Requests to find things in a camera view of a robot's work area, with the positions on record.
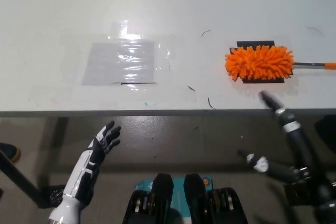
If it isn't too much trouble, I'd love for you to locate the grey desk leg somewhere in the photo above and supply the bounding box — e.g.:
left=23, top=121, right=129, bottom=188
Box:
left=41, top=116, right=69, bottom=186

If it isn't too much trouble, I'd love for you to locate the black tape patch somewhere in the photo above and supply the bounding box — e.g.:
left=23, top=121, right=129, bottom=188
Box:
left=229, top=40, right=286, bottom=84

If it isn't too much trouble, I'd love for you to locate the orange microfibre extendable duster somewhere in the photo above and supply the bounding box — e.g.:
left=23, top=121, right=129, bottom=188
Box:
left=224, top=45, right=336, bottom=82

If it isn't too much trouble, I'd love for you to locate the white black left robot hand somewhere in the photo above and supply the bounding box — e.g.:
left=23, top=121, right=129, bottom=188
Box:
left=62, top=120, right=122, bottom=206

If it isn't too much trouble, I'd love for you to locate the black diagonal frame bar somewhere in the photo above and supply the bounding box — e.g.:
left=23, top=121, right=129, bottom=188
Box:
left=0, top=148, right=49, bottom=208

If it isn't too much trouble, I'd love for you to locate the grey plastic-covered sheet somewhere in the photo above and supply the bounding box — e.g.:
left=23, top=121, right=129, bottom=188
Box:
left=81, top=40, right=158, bottom=87

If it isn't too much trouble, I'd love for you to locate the black shoe tan sole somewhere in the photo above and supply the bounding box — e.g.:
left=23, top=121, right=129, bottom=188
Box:
left=0, top=142, right=22, bottom=164

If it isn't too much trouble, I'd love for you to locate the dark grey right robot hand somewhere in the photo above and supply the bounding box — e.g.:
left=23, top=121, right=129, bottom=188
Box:
left=237, top=89, right=336, bottom=204

